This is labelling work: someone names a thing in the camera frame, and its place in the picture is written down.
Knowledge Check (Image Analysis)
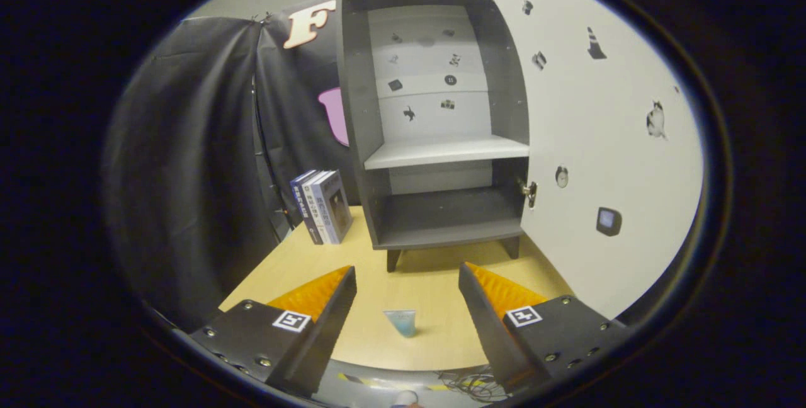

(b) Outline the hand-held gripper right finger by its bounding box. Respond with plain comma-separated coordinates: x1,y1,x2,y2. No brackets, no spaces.
458,262,630,390

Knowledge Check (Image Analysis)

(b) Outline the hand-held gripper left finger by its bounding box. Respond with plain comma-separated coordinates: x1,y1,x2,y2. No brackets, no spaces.
189,265,357,397

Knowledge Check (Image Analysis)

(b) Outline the light blue tube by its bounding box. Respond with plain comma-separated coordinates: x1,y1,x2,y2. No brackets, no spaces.
383,309,417,338

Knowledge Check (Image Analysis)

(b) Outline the white cabinet door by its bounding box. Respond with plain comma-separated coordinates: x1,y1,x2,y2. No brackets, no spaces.
474,0,704,320

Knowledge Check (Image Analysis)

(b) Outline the white cabinet shelf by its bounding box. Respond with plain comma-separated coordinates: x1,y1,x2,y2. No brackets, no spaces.
364,135,530,171

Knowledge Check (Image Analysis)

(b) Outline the black backdrop cloth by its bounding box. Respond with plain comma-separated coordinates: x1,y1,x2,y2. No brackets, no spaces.
101,0,360,333

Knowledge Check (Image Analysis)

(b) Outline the grey cabinet body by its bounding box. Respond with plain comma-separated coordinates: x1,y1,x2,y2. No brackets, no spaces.
336,0,531,273

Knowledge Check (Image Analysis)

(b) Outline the tangle of cables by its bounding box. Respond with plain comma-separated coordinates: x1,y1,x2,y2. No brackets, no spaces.
434,367,504,402

